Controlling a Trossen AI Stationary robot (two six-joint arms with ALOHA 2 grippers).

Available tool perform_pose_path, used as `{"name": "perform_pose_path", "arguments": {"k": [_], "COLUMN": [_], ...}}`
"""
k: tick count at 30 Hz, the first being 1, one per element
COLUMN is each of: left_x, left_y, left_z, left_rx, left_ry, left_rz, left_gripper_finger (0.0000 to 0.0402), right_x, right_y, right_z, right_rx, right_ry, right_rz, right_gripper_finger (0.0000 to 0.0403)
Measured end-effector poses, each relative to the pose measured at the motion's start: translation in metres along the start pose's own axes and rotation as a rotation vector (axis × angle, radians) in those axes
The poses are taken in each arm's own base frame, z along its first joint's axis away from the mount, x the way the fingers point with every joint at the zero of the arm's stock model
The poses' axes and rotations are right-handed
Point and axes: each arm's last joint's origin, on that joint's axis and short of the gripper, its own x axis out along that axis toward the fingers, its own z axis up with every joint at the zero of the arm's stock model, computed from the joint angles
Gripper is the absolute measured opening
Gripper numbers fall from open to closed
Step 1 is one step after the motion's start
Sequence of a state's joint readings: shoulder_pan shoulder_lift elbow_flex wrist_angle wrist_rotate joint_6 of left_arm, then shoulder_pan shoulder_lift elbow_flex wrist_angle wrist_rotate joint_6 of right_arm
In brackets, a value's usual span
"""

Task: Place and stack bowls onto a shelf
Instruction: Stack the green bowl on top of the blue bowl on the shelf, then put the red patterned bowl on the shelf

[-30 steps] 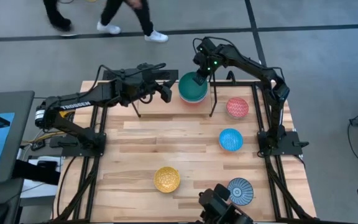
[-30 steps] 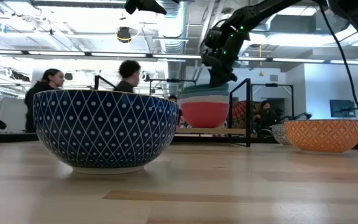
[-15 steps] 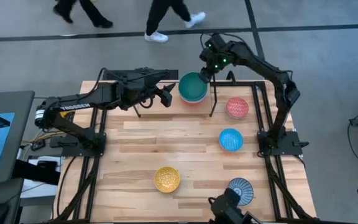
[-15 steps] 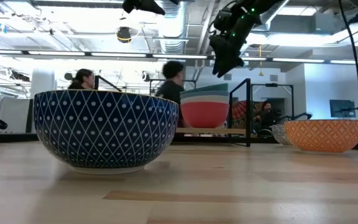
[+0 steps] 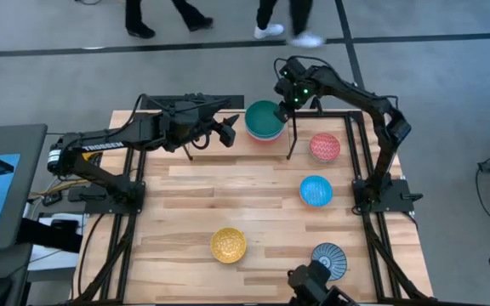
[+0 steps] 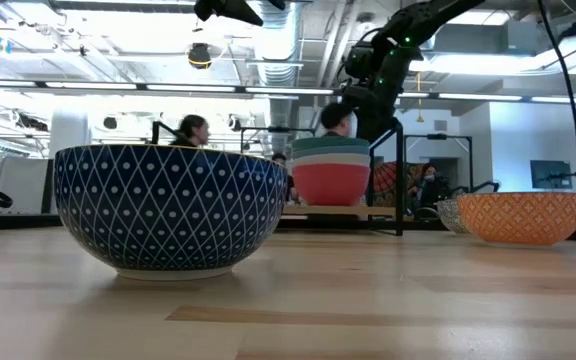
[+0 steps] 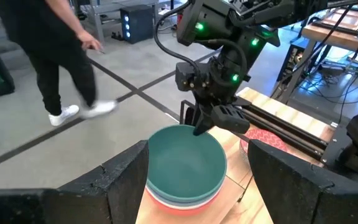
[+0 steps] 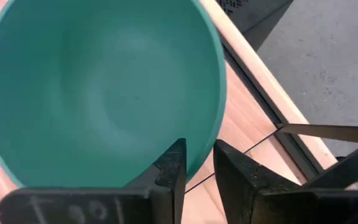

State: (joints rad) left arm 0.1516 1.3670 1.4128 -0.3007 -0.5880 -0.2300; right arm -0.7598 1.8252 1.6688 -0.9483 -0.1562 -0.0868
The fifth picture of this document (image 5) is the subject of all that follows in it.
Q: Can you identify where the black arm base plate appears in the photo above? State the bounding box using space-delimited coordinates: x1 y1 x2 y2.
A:
351 178 424 213
83 181 146 215

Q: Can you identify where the yellow cable bundle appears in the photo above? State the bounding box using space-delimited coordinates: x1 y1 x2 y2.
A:
30 177 91 197

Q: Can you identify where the navy striped white bowl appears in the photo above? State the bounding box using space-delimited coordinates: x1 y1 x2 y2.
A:
311 241 349 281

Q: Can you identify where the black flat panel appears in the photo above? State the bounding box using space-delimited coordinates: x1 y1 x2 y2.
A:
140 93 245 111

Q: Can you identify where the grey-blue plastic bowl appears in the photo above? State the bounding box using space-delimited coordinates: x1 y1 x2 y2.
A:
247 127 286 139

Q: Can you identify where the teal plastic bowl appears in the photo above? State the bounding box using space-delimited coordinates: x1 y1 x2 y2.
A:
244 99 288 139

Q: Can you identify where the black aluminium rail frame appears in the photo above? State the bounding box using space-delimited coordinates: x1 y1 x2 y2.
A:
72 109 437 306

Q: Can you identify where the yellow patterned ceramic bowl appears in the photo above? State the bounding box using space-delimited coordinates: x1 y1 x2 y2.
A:
209 227 248 264

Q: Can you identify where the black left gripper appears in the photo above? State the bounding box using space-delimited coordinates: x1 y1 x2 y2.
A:
192 110 241 149

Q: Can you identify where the blue patterned ceramic bowl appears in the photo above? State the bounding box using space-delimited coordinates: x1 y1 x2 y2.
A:
299 174 334 208

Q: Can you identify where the small black device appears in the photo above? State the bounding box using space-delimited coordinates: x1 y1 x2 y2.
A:
40 190 64 207

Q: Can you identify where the person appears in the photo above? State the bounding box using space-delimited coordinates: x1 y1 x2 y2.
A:
124 0 214 40
253 0 327 49

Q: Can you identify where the cream plastic bowl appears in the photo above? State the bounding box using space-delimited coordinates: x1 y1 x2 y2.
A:
248 129 285 141

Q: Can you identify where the white paper sheet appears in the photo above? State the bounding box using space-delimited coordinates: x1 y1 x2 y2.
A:
27 212 89 273

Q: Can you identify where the coral plastic bowl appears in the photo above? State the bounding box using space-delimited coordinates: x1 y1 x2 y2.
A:
249 131 284 143

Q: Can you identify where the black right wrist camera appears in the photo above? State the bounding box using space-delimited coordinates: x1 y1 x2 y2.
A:
278 56 310 82

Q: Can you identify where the grey monitor with blue screen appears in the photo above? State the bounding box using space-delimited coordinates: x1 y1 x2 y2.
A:
0 123 48 252

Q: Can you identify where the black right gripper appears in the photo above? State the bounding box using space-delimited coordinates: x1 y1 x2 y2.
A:
273 66 316 124

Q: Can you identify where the red patterned ceramic bowl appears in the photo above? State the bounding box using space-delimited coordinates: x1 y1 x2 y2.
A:
309 133 342 162

